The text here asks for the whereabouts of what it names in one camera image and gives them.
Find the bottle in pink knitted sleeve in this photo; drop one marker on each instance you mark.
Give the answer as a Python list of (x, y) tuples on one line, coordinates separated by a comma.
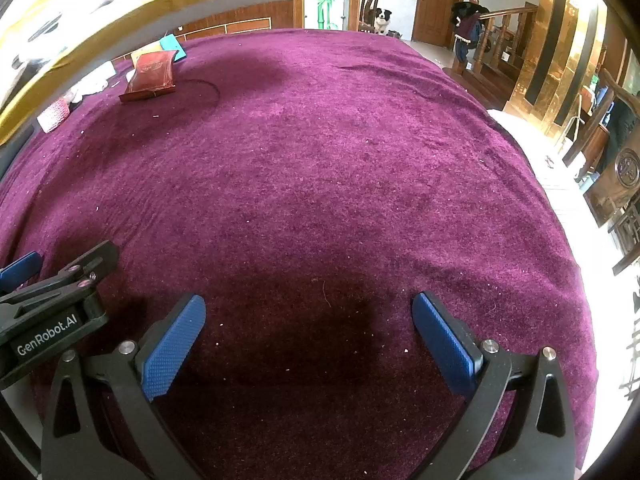
[(52, 115)]

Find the wooden sideboard cabinet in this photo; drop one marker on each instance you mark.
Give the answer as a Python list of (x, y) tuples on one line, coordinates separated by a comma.
[(250, 16)]

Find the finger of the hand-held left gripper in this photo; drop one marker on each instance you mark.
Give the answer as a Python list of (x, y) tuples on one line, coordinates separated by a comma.
[(20, 265), (87, 262)]

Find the white cotton gloves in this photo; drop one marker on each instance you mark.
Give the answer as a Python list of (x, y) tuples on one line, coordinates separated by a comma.
[(92, 85)]

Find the small blue cylinder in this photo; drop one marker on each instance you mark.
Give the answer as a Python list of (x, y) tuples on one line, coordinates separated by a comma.
[(172, 45)]

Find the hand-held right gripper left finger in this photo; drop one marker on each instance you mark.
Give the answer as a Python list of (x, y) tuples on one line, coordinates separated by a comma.
[(172, 347)]

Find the carved wooden chair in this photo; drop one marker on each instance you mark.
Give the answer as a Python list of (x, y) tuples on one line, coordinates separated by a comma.
[(620, 170)]

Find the red foil packet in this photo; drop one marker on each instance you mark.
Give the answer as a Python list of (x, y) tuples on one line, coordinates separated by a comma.
[(150, 74)]

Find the wooden stair railing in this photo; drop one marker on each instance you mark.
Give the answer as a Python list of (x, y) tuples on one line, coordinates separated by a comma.
[(505, 30)]

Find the black and white dog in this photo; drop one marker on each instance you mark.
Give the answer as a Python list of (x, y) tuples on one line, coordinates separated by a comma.
[(382, 20)]

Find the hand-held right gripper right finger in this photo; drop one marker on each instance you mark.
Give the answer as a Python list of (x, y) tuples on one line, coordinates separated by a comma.
[(445, 347)]

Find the brown wooden door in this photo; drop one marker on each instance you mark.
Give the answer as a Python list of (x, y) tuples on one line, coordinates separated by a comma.
[(440, 0)]

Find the purple velvet tablecloth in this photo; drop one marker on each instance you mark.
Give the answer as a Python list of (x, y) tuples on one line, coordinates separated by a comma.
[(320, 160)]

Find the gold edged white tray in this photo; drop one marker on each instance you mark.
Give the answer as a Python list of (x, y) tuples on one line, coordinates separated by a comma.
[(30, 60)]

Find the tan packing tape roll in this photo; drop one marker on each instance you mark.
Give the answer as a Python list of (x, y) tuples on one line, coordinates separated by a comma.
[(140, 56)]

